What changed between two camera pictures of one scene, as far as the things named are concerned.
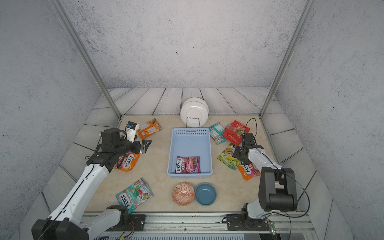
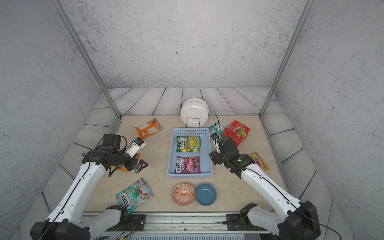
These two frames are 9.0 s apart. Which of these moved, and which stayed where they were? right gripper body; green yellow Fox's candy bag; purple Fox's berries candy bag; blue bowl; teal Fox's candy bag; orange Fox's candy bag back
Moved: green yellow Fox's candy bag; right gripper body
Stayed: orange Fox's candy bag back; teal Fox's candy bag; purple Fox's berries candy bag; blue bowl
